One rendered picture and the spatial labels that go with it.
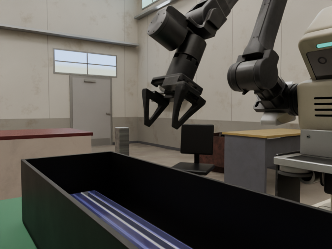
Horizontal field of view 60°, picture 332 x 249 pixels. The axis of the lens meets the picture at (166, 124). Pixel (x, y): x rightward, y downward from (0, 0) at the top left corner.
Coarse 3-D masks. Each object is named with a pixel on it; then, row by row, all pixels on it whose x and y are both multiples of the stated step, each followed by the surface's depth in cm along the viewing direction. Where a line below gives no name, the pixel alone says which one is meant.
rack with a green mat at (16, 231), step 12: (120, 132) 76; (120, 144) 76; (0, 204) 60; (12, 204) 60; (0, 216) 53; (12, 216) 53; (0, 228) 48; (12, 228) 48; (24, 228) 48; (0, 240) 44; (12, 240) 44; (24, 240) 44
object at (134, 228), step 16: (96, 192) 53; (96, 208) 44; (112, 208) 44; (112, 224) 38; (128, 224) 38; (144, 224) 38; (128, 240) 34; (144, 240) 34; (160, 240) 34; (176, 240) 34
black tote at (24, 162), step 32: (32, 160) 50; (64, 160) 54; (96, 160) 57; (128, 160) 53; (32, 192) 42; (64, 192) 30; (128, 192) 53; (160, 192) 45; (192, 192) 38; (224, 192) 34; (256, 192) 30; (32, 224) 43; (64, 224) 29; (96, 224) 22; (160, 224) 45; (192, 224) 38; (224, 224) 34; (256, 224) 30; (288, 224) 27; (320, 224) 25
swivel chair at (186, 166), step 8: (184, 128) 352; (192, 128) 349; (200, 128) 346; (208, 128) 342; (184, 136) 352; (192, 136) 348; (200, 136) 345; (208, 136) 341; (184, 144) 351; (192, 144) 347; (200, 144) 344; (208, 144) 340; (184, 152) 350; (192, 152) 346; (200, 152) 343; (208, 152) 339; (176, 168) 315; (184, 168) 315; (192, 168) 315; (200, 168) 315; (208, 168) 316
